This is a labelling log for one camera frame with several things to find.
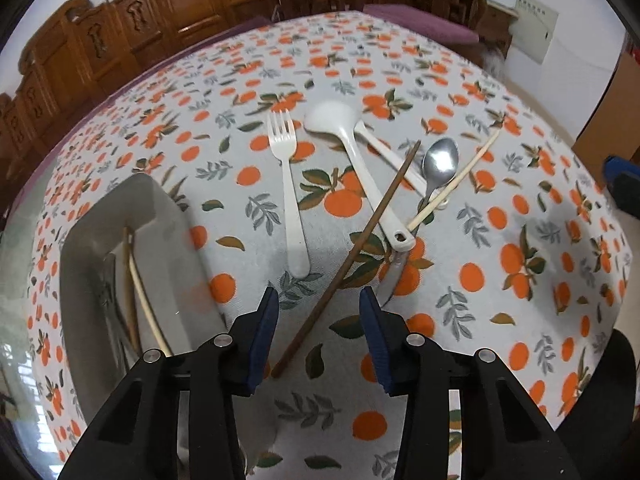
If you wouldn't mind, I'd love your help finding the orange fruit print tablecloth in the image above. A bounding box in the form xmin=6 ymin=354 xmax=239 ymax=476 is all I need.
xmin=25 ymin=10 xmax=631 ymax=480

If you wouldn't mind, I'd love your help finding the small white plastic spoon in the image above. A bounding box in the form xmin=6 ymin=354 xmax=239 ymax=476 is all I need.
xmin=352 ymin=120 xmax=450 ymax=210

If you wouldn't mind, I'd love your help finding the metal fork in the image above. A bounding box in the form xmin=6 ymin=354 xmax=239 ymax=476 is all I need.
xmin=97 ymin=255 xmax=133 ymax=361

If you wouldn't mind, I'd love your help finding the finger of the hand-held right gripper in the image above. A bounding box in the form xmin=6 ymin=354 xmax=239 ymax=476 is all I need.
xmin=602 ymin=155 xmax=640 ymax=221

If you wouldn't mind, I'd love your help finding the white plastic fork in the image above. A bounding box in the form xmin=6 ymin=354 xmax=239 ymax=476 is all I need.
xmin=266 ymin=109 xmax=312 ymax=278

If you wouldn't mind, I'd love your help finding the rectangular metal tray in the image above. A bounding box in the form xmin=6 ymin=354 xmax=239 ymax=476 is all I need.
xmin=59 ymin=174 xmax=236 ymax=411

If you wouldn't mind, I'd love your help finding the brown board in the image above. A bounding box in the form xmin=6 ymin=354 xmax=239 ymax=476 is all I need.
xmin=570 ymin=50 xmax=640 ymax=161

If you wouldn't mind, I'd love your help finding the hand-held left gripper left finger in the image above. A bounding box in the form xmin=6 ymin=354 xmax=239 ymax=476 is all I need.
xmin=57 ymin=286 xmax=280 ymax=480

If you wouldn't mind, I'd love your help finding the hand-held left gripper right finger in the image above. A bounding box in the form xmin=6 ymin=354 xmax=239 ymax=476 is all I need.
xmin=359 ymin=286 xmax=583 ymax=480

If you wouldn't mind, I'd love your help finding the square purple seat cushion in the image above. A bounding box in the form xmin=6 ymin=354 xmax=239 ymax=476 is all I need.
xmin=362 ymin=2 xmax=481 ymax=43

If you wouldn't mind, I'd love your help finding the light bamboo chopstick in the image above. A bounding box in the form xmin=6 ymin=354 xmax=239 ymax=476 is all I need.
xmin=127 ymin=255 xmax=173 ymax=356
xmin=406 ymin=127 xmax=503 ymax=231

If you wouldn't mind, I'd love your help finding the metal spoon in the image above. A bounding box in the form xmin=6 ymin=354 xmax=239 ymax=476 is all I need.
xmin=385 ymin=137 xmax=460 ymax=286

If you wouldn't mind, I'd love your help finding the large white plastic spoon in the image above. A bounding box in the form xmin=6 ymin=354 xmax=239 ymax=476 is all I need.
xmin=304 ymin=101 xmax=416 ymax=252

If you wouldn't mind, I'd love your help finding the dark brown chopstick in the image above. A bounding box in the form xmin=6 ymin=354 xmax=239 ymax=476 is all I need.
xmin=122 ymin=226 xmax=143 ymax=356
xmin=270 ymin=141 xmax=422 ymax=378

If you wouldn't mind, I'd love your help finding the clear plastic bag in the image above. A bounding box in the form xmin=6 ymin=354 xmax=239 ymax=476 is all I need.
xmin=480 ymin=42 xmax=511 ymax=81

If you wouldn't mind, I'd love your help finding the white wall cabinet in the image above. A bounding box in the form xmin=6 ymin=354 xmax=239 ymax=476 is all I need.
xmin=510 ymin=0 xmax=560 ymax=66

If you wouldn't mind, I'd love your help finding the wooden side table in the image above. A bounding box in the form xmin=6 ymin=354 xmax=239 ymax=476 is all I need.
xmin=470 ymin=0 xmax=518 ymax=61

